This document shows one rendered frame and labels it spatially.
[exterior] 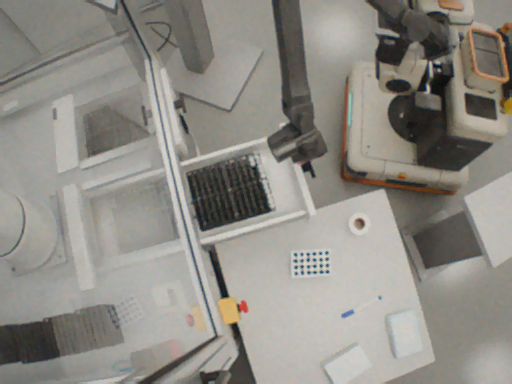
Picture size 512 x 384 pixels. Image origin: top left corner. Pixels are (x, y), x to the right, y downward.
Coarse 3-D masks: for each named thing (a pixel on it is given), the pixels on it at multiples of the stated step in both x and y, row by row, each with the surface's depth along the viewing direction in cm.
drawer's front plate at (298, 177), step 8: (280, 128) 119; (288, 160) 122; (296, 168) 114; (296, 176) 115; (296, 184) 120; (304, 184) 113; (304, 192) 112; (304, 200) 113; (304, 208) 118; (312, 208) 111; (312, 216) 111
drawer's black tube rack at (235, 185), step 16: (240, 160) 118; (192, 176) 118; (208, 176) 121; (224, 176) 117; (240, 176) 117; (256, 176) 117; (192, 192) 120; (208, 192) 116; (224, 192) 116; (240, 192) 116; (256, 192) 116; (208, 208) 115; (224, 208) 115; (240, 208) 115; (256, 208) 115; (208, 224) 117; (224, 224) 117
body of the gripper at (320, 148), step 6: (318, 132) 110; (318, 138) 109; (318, 144) 109; (324, 144) 109; (300, 150) 106; (306, 150) 104; (312, 150) 105; (318, 150) 109; (324, 150) 108; (294, 156) 109; (300, 156) 109; (306, 156) 109; (312, 156) 108; (294, 162) 109
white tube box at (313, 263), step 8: (296, 256) 124; (304, 256) 121; (312, 256) 120; (320, 256) 120; (328, 256) 120; (296, 264) 120; (304, 264) 120; (312, 264) 120; (320, 264) 122; (328, 264) 120; (296, 272) 123; (304, 272) 120; (312, 272) 119; (320, 272) 122; (328, 272) 121
